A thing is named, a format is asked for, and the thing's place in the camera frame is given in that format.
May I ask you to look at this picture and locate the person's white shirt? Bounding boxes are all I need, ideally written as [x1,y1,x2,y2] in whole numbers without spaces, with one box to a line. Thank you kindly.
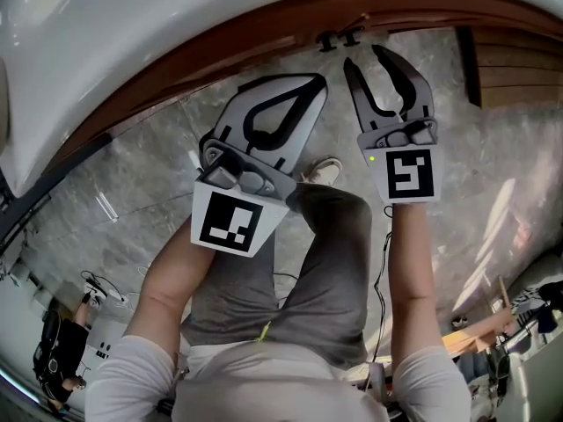
[83,334,472,422]

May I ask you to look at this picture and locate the person's right forearm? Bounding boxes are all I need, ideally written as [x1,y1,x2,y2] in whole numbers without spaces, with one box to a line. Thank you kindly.
[385,200,444,367]

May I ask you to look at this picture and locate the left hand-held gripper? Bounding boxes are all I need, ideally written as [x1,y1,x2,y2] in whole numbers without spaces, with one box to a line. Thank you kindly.
[189,72,329,258]

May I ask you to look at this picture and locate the white sofa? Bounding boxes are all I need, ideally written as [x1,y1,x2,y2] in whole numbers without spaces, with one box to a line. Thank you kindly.
[479,252,563,324]

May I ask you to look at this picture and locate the person's white shoe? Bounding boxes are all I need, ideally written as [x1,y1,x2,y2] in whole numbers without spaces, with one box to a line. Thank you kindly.
[300,156,344,187]

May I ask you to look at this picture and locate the person's left forearm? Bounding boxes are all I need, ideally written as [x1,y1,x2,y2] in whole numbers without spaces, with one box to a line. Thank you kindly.
[124,222,217,358]

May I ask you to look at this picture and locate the person's grey trousers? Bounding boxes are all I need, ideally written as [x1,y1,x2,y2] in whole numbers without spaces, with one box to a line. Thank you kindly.
[179,181,374,371]

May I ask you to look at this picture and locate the white sink wooden vanity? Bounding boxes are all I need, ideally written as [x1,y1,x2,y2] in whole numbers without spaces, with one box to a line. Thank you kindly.
[0,0,563,254]

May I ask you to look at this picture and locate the wooden chair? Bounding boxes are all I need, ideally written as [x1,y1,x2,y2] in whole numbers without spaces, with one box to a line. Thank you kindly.
[441,273,520,360]

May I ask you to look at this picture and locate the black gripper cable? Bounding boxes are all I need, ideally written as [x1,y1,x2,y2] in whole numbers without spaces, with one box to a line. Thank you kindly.
[372,203,396,366]

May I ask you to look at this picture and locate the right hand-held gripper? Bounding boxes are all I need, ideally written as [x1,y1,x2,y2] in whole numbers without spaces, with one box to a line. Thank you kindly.
[343,44,444,205]

